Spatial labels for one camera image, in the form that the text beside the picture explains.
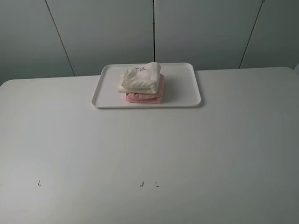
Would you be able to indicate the pink embossed towel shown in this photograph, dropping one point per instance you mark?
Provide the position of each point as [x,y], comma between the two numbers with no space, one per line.
[143,98]

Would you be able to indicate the white rectangular plastic tray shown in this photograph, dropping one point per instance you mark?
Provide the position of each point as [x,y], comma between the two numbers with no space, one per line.
[180,91]

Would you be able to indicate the cream white embossed towel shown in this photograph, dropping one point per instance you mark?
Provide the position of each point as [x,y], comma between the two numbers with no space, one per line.
[142,79]

